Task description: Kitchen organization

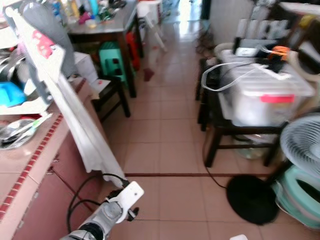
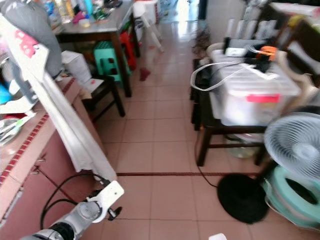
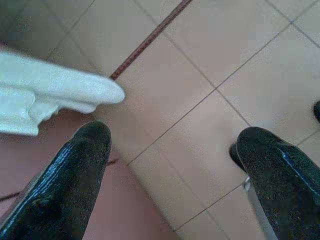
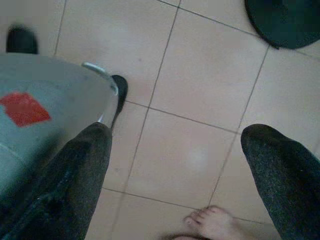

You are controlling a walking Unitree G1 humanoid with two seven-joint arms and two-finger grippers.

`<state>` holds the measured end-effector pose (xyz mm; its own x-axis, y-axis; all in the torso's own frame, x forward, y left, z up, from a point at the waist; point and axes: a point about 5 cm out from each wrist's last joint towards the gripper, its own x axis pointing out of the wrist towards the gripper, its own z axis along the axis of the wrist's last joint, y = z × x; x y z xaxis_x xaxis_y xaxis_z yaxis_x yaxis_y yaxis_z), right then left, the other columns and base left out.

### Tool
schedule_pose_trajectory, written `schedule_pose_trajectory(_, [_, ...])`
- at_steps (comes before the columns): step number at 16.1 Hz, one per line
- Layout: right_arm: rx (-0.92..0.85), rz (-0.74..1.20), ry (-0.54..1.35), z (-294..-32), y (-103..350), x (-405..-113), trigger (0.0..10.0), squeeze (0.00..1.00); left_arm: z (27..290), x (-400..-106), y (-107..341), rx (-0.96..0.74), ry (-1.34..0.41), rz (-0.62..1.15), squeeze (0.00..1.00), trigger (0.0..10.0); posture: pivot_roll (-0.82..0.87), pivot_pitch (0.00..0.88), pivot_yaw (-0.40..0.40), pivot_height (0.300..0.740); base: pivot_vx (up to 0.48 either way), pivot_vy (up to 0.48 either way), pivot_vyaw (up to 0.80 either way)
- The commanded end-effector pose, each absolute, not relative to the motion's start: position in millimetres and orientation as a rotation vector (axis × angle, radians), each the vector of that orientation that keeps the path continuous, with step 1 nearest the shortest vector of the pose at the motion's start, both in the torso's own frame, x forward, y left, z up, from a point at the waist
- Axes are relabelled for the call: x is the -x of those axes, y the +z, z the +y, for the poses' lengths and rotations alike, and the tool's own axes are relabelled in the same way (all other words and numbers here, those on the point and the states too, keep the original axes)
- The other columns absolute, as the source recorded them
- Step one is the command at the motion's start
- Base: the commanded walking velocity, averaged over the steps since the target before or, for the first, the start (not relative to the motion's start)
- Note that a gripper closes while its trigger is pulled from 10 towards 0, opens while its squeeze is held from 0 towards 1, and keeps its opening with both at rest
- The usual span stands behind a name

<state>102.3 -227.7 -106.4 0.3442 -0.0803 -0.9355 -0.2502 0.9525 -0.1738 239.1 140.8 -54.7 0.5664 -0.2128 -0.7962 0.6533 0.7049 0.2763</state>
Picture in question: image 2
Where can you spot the blue plastic item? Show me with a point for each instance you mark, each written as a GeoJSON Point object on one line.
{"type": "Point", "coordinates": [4, 95]}

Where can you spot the white pedestal fan black base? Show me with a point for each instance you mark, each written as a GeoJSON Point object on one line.
{"type": "Point", "coordinates": [295, 145]}

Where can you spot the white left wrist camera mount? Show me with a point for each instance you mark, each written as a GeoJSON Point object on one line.
{"type": "Point", "coordinates": [110, 197]}

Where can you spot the white cardboard box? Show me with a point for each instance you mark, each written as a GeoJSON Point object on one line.
{"type": "Point", "coordinates": [77, 65]}

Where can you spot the grey rounded cover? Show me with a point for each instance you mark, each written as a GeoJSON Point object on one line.
{"type": "Point", "coordinates": [35, 25]}

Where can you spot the pink counter cabinet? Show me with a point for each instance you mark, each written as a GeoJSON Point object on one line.
{"type": "Point", "coordinates": [40, 210]}

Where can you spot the large glass jar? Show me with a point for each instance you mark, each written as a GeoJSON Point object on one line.
{"type": "Point", "coordinates": [242, 147]}

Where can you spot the orange plastic item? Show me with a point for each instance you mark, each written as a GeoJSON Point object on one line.
{"type": "Point", "coordinates": [269, 50]}

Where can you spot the clear storage box red label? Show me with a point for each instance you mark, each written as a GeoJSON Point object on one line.
{"type": "Point", "coordinates": [250, 100]}

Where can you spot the black low table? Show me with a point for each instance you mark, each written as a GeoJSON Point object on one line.
{"type": "Point", "coordinates": [105, 95]}

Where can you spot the green plastic stool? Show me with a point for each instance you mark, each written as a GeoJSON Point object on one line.
{"type": "Point", "coordinates": [107, 60]}

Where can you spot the black wooden table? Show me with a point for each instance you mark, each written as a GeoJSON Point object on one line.
{"type": "Point", "coordinates": [202, 130]}

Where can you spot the red plastic stool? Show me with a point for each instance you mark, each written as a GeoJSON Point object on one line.
{"type": "Point", "coordinates": [128, 50]}

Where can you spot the steel top table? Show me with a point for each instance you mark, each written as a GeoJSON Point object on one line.
{"type": "Point", "coordinates": [90, 27]}

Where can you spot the white plastic chair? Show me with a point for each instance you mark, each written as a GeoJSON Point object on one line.
{"type": "Point", "coordinates": [147, 10]}

